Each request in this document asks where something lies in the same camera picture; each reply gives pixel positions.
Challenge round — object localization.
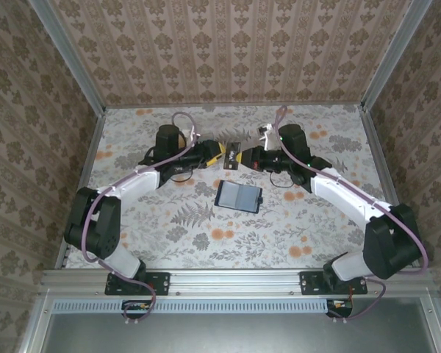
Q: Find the aluminium frame leg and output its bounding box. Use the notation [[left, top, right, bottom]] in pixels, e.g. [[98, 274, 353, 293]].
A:
[[17, 293, 54, 353], [420, 293, 441, 353]]

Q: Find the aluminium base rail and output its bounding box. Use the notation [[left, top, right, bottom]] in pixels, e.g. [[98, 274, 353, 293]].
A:
[[39, 267, 437, 296]]

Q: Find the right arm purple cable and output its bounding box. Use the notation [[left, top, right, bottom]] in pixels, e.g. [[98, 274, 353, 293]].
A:
[[275, 105, 429, 324]]

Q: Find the slotted cable duct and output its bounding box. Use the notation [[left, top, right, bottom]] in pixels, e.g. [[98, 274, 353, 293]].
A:
[[52, 298, 354, 315]]

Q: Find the aluminium side rail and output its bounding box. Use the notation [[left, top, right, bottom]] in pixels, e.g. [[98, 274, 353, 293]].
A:
[[54, 108, 107, 271], [359, 105, 420, 269]]

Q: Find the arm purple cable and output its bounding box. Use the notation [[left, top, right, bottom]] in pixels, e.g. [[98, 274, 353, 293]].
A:
[[275, 105, 429, 324], [81, 111, 200, 327]]

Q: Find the aluminium frame post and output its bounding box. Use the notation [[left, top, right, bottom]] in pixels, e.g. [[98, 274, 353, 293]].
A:
[[28, 0, 107, 115], [360, 0, 434, 111]]

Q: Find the black card gold print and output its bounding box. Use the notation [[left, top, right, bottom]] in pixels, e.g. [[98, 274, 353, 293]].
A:
[[223, 141, 243, 170]]

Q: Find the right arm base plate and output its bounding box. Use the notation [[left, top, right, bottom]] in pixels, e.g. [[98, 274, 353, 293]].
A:
[[300, 271, 368, 296]]

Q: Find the blue card holder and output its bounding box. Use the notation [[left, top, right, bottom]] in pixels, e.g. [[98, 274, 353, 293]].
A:
[[213, 179, 265, 214]]

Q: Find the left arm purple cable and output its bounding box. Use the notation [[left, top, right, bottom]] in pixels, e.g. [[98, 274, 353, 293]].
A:
[[81, 111, 200, 327]]

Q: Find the grey metal sheet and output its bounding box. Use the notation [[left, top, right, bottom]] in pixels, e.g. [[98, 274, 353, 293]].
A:
[[40, 312, 435, 353]]

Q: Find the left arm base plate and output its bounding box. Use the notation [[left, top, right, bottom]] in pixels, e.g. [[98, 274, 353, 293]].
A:
[[104, 271, 171, 296]]

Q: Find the thin black wire loop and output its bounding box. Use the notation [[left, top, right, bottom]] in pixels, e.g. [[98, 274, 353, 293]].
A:
[[168, 167, 196, 184], [270, 171, 299, 189]]

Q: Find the black controller board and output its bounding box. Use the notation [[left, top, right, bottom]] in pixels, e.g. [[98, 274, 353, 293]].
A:
[[325, 298, 354, 318], [121, 299, 156, 319]]

